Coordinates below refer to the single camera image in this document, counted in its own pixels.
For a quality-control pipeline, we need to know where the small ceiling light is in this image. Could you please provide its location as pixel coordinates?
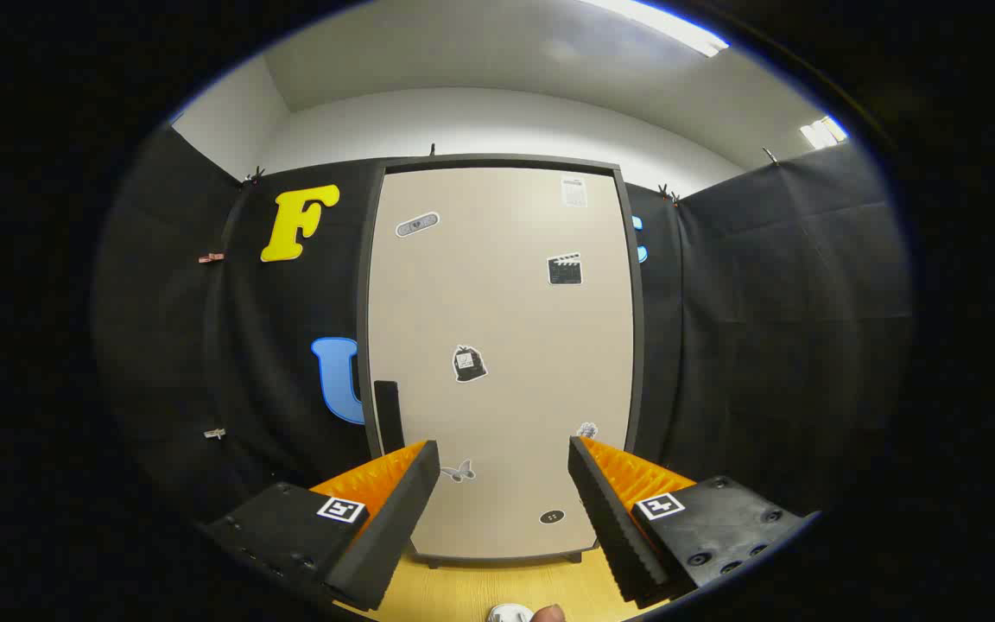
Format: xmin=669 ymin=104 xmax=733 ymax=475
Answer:
xmin=800 ymin=117 xmax=848 ymax=149

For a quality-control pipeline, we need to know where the black backdrop cloth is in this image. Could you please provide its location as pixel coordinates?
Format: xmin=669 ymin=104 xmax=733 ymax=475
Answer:
xmin=92 ymin=121 xmax=913 ymax=536

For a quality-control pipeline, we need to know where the grey shoe cabinet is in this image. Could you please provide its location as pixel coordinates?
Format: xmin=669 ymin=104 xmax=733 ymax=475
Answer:
xmin=356 ymin=154 xmax=647 ymax=569

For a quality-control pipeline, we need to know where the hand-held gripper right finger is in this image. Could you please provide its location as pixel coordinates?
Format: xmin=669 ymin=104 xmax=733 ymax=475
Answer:
xmin=568 ymin=435 xmax=818 ymax=609

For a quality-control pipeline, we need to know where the beige shoe cabinet door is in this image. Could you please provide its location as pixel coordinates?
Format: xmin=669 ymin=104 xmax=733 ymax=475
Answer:
xmin=368 ymin=166 xmax=637 ymax=561

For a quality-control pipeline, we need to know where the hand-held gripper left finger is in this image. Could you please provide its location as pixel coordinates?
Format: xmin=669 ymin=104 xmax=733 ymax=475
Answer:
xmin=204 ymin=439 xmax=441 ymax=612

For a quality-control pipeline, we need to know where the black door handle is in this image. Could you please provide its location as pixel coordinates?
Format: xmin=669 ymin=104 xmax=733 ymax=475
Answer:
xmin=374 ymin=380 xmax=405 ymax=456

